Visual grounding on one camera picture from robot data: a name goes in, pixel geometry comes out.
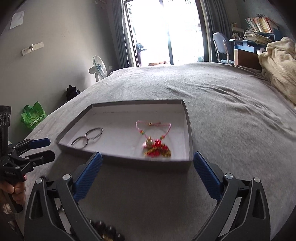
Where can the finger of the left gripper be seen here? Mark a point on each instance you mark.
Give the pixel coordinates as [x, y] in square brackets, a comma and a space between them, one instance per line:
[37, 159]
[39, 143]

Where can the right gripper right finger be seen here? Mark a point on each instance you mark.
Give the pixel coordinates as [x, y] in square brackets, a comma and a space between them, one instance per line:
[211, 176]

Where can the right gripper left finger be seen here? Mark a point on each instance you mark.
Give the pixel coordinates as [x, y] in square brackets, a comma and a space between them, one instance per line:
[85, 175]

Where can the silver bangle with bead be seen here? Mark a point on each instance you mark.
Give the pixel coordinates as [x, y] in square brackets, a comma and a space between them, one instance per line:
[80, 143]

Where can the left hand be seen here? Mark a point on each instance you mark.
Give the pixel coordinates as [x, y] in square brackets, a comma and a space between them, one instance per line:
[18, 192]

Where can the green plastic bag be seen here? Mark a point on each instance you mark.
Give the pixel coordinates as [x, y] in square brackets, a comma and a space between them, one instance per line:
[32, 115]

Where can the black bag on floor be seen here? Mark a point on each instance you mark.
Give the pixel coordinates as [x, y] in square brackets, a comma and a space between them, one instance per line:
[71, 92]

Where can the grey cardboard tray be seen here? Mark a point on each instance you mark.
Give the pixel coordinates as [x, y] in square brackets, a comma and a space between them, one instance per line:
[142, 134]

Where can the white standing fan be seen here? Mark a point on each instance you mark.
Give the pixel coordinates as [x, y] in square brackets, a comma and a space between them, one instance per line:
[98, 69]

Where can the blue desk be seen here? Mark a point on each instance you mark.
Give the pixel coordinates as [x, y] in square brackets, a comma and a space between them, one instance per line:
[246, 52]

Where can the cream blanket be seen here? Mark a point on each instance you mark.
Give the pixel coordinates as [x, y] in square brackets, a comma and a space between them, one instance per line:
[278, 66]

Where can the blue desk chair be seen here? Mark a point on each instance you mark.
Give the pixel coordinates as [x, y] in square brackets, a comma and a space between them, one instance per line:
[222, 46]

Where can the stack of papers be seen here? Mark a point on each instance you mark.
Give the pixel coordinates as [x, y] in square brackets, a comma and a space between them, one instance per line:
[257, 38]

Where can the dark green curtain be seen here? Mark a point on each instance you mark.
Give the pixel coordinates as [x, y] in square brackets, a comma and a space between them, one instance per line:
[216, 22]

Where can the row of books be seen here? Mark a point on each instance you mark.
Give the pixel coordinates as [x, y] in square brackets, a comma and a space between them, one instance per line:
[262, 24]

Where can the white wall hook strip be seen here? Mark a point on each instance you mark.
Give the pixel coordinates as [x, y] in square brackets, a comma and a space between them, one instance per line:
[32, 47]

